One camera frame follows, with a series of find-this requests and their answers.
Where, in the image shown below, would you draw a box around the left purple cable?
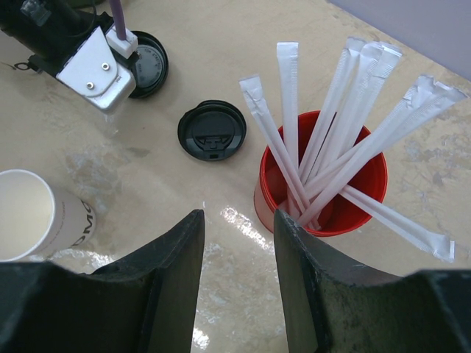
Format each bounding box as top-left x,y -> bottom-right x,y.
108,0 -> 128,40

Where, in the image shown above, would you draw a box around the white wrapped straws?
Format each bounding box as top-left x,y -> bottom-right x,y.
239,37 -> 466,263

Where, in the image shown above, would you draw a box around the red straw holder cup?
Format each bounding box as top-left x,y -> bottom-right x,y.
252,110 -> 388,238

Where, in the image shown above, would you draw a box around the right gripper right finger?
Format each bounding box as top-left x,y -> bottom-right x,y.
274,210 -> 470,352

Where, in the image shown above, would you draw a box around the black cup lid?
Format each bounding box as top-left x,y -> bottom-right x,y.
177,100 -> 247,162
130,31 -> 169,99

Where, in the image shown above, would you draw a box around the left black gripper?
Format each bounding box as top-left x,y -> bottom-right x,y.
1,1 -> 113,74

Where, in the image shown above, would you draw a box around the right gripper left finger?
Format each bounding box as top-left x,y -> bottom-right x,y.
1,210 -> 205,352

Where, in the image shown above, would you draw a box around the white paper cup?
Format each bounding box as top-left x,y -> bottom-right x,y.
1,169 -> 96,263

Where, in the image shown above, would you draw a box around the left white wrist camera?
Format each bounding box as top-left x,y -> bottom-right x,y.
55,26 -> 138,113

